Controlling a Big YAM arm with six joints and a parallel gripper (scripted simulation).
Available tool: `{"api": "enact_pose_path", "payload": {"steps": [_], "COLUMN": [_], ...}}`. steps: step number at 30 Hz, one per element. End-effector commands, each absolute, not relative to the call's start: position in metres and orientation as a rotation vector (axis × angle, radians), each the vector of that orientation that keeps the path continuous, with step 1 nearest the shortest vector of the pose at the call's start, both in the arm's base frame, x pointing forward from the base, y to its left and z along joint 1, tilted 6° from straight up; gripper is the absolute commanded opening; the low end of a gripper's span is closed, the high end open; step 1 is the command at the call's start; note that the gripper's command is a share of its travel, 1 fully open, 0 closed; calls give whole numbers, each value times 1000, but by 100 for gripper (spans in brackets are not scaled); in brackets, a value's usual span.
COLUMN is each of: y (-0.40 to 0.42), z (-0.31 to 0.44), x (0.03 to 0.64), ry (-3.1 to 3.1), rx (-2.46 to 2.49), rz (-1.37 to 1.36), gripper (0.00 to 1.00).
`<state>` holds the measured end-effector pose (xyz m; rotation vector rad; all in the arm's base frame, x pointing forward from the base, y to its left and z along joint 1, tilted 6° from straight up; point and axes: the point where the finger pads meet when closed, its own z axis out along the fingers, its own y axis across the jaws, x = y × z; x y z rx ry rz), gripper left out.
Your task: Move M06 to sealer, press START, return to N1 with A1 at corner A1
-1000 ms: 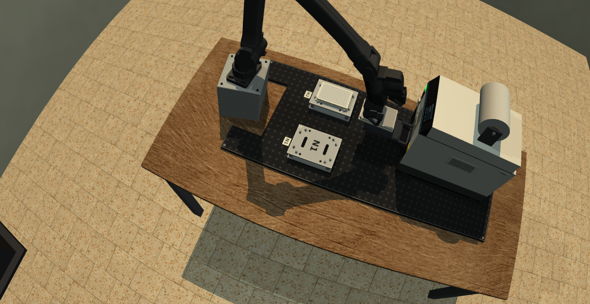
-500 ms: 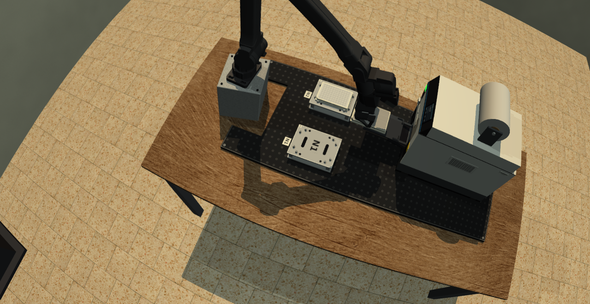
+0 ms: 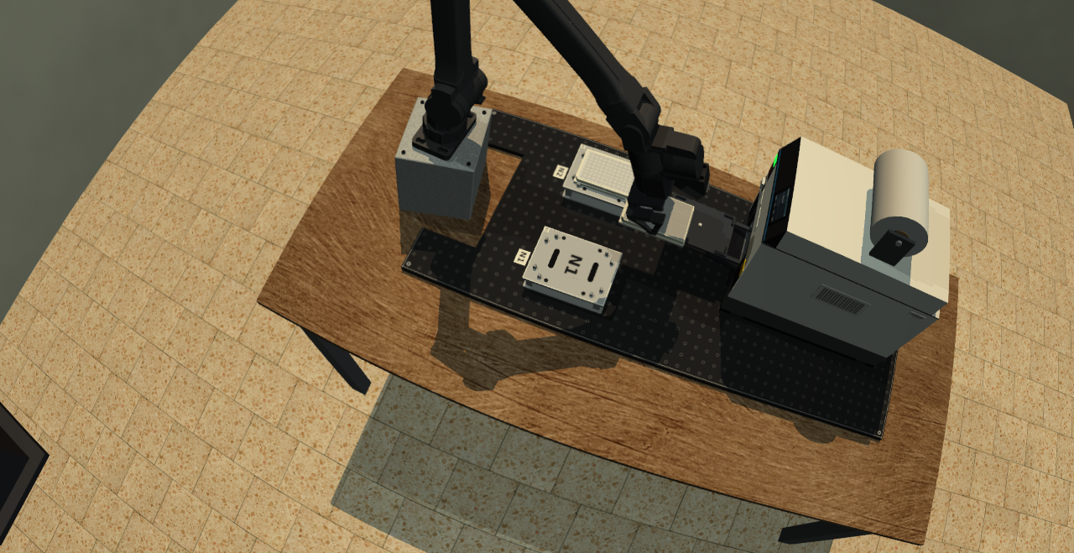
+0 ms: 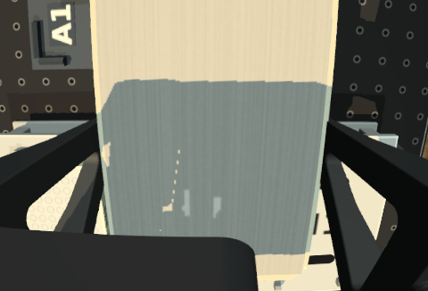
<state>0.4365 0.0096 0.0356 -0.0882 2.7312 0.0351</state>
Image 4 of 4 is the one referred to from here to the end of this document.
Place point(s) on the cream multi-well plate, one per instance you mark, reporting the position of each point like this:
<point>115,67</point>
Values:
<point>45,213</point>

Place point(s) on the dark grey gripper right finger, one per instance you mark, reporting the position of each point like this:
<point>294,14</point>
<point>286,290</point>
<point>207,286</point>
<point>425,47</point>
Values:
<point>399,177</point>

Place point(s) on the cream plate with grid of square wells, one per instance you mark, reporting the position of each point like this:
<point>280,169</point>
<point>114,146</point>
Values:
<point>321,153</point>

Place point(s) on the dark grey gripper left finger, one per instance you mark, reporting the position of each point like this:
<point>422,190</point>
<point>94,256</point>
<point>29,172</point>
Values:
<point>29,173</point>

